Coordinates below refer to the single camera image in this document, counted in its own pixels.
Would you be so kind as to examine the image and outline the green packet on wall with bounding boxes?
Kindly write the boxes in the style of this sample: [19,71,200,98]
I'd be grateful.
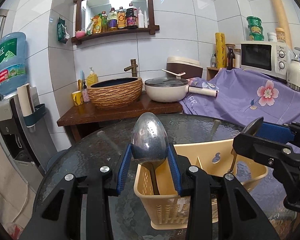
[57,17,70,44]

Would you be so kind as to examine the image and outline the beige plastic utensil holder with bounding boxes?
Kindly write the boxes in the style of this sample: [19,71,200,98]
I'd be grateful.
[134,139,268,230]

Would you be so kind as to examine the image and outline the dark wooden counter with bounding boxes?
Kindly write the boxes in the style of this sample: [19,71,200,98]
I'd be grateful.
[57,93,183,144]

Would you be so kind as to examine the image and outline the brown glass bottle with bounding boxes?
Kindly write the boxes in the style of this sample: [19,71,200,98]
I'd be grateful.
[227,47,235,70]

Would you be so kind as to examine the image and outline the wooden framed mirror shelf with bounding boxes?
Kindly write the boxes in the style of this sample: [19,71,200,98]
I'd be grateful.
[71,0,160,45]

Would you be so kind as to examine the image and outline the purple label oil bottle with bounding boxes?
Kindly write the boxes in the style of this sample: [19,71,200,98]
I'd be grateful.
[107,8,117,31]

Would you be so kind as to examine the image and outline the yellow wrap roll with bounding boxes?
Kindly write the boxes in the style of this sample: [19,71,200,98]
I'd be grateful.
[215,33,226,68]

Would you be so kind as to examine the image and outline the dark soy sauce bottle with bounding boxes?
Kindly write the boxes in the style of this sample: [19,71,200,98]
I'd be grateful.
[126,3,139,29]

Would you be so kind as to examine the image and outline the white electric kettle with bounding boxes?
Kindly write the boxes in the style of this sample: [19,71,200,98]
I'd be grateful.
[286,47,300,92]

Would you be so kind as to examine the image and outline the blue water jug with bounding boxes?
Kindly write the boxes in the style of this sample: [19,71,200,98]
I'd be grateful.
[0,32,27,96]

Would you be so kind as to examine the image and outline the paper cup stack holder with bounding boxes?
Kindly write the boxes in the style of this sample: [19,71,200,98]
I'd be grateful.
[17,83,46,133]

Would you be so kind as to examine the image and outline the orange label sauce bottle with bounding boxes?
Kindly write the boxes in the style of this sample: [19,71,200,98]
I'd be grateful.
[117,7,126,29]

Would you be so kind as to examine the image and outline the small dark metal spoon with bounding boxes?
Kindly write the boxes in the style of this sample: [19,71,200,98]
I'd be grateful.
[228,117,264,173]

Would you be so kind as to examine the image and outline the brown white rice cooker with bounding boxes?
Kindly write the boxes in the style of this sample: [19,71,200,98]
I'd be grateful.
[166,56,203,79]

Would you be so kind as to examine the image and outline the pink small bowl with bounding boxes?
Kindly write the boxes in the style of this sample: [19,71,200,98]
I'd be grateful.
[75,30,85,39]

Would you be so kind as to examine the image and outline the white pan with lid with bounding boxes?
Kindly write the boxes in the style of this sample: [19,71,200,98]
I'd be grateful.
[145,77,218,103]

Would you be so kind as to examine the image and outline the tall beige rolled mat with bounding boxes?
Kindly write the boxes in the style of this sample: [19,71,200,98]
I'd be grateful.
[272,0,293,49]

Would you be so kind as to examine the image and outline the green instant noodle cups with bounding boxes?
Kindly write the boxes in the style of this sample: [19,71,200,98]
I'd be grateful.
[246,16,264,41]

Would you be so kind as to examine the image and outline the woven basket sink basin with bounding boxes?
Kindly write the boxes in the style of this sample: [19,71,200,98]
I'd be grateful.
[87,77,143,109]

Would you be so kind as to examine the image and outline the brass faucet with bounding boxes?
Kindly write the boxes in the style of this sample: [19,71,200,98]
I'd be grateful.
[124,59,138,77]

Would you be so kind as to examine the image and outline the yellow soap dispenser bottle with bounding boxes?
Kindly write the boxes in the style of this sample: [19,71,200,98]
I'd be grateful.
[86,67,98,87]

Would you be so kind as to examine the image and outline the round glass table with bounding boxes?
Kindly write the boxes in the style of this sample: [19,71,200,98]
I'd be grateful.
[33,113,300,240]

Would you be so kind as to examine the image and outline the white microwave oven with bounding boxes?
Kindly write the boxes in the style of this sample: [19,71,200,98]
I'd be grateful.
[241,41,293,82]

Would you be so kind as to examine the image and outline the large steel spoon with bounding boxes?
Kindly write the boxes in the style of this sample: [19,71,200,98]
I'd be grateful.
[130,112,168,195]

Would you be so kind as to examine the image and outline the yellow mug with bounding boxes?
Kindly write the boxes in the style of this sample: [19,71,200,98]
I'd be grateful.
[71,90,84,106]

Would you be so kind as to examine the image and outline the yellow snack bag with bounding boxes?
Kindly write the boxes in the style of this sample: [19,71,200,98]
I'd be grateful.
[91,14,102,34]

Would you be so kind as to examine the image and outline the purple floral cloth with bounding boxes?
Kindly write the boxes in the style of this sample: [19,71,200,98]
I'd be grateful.
[180,69,300,127]

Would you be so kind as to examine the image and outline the water dispenser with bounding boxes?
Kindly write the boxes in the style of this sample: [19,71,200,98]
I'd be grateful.
[0,86,58,176]

